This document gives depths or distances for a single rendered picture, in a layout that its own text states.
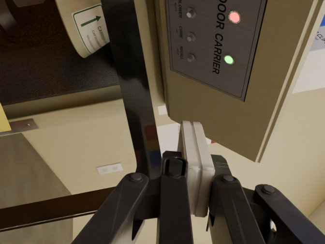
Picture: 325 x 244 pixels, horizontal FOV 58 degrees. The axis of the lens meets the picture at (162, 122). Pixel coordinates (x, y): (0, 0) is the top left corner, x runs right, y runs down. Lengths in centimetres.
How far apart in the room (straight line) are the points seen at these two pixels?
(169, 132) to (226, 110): 92
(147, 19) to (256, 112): 14
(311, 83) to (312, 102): 106
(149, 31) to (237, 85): 11
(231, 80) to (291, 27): 8
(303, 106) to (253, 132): 107
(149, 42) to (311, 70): 17
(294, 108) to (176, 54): 110
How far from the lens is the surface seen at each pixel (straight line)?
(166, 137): 126
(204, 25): 26
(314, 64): 31
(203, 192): 16
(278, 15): 23
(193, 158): 16
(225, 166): 17
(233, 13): 24
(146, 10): 31
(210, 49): 27
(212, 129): 36
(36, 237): 113
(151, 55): 35
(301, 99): 134
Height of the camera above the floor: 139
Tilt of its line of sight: 2 degrees up
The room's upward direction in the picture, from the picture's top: 79 degrees clockwise
